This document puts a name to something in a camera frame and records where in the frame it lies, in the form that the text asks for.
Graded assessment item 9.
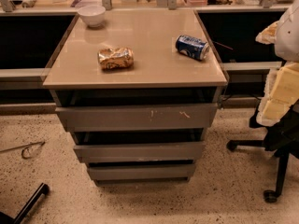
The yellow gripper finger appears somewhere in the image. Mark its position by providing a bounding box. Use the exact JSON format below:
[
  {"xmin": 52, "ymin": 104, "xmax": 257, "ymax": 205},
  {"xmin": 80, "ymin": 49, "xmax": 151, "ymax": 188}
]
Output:
[
  {"xmin": 256, "ymin": 62, "xmax": 299, "ymax": 127},
  {"xmin": 255, "ymin": 21, "xmax": 278, "ymax": 45}
]

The grey drawer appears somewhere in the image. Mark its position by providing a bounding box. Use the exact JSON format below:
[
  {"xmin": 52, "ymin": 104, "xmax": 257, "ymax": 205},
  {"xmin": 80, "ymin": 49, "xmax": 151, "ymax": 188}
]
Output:
[
  {"xmin": 87, "ymin": 163, "xmax": 195, "ymax": 181},
  {"xmin": 74, "ymin": 142, "xmax": 205, "ymax": 163},
  {"xmin": 56, "ymin": 104, "xmax": 217, "ymax": 132}
]

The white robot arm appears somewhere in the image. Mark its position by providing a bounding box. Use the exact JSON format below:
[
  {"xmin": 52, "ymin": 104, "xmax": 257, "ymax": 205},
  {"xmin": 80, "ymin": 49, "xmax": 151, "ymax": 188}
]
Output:
[{"xmin": 255, "ymin": 0, "xmax": 299, "ymax": 127}]

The grey top drawer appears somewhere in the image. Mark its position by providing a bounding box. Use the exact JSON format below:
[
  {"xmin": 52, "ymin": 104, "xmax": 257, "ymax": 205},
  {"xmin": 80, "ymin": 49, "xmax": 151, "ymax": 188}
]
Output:
[{"xmin": 56, "ymin": 104, "xmax": 217, "ymax": 132}]

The grey drawer cabinet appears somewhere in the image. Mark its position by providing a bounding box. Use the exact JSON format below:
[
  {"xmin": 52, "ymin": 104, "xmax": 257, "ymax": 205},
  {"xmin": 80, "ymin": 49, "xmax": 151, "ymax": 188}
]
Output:
[{"xmin": 42, "ymin": 8, "xmax": 229, "ymax": 187}]

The grey bottom drawer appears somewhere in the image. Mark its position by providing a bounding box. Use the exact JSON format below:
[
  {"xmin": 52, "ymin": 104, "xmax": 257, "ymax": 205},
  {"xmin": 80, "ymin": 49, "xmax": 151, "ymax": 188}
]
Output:
[{"xmin": 87, "ymin": 163, "xmax": 195, "ymax": 181}]

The black office chair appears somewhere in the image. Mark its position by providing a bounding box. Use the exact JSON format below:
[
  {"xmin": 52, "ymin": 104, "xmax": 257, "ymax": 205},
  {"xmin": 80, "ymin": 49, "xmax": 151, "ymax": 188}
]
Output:
[{"xmin": 226, "ymin": 103, "xmax": 299, "ymax": 203}]

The blue soda can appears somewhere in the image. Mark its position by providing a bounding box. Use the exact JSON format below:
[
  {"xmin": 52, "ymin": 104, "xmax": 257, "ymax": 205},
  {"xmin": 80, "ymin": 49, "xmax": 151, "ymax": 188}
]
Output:
[{"xmin": 176, "ymin": 35, "xmax": 209, "ymax": 61}]

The crushed gold can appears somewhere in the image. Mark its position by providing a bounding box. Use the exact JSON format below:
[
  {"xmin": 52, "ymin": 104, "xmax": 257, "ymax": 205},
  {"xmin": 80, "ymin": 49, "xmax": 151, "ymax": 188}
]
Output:
[{"xmin": 98, "ymin": 48, "xmax": 134, "ymax": 70}]

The white bowl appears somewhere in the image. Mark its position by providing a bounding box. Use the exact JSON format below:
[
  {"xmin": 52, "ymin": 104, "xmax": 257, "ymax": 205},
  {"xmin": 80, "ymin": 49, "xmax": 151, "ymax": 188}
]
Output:
[{"xmin": 78, "ymin": 5, "xmax": 106, "ymax": 27}]

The black chair leg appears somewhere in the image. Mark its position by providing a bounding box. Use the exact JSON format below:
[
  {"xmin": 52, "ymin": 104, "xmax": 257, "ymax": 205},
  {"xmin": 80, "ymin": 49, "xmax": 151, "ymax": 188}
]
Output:
[{"xmin": 0, "ymin": 183, "xmax": 50, "ymax": 224}]

